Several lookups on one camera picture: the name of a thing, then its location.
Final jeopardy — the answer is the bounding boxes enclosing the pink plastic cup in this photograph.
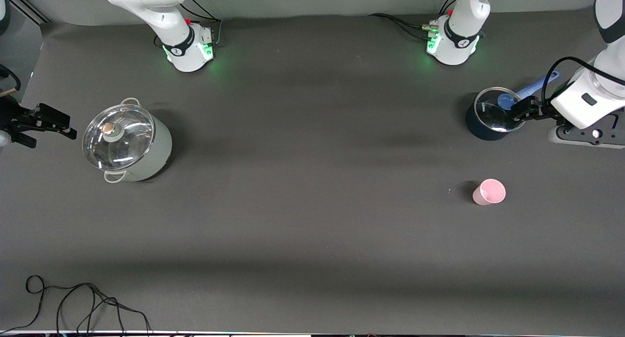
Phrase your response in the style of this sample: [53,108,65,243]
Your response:
[473,179,506,206]

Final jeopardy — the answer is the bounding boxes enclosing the glass lid with blue knob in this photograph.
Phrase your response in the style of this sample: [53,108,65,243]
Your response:
[475,87,527,132]

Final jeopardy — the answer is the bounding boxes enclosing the dark blue saucepan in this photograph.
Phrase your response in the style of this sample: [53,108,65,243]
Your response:
[465,70,560,141]

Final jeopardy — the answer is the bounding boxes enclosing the glass lid with wooden knob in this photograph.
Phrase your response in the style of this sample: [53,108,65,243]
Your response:
[82,104,155,171]

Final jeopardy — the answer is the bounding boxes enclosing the pale green cooking pot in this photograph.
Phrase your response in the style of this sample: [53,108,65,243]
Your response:
[82,98,172,183]

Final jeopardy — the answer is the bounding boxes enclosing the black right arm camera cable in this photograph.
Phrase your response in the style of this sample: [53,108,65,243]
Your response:
[0,63,21,99]

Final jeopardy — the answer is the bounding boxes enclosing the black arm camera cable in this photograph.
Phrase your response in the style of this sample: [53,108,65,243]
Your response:
[0,63,21,99]
[542,57,625,103]

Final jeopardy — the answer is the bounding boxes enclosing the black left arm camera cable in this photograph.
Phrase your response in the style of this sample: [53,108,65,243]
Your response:
[542,57,625,103]

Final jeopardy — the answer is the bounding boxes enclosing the black left arm base cables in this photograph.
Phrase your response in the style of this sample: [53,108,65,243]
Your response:
[369,0,457,40]

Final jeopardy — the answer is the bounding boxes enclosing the black arm base cables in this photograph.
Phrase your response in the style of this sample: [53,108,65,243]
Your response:
[154,0,223,47]
[369,0,457,40]

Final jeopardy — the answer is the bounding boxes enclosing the thin black looped cable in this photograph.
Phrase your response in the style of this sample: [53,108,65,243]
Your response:
[0,275,152,334]

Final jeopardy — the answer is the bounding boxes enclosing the black right arm base cables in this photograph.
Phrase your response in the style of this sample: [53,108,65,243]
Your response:
[154,0,223,47]

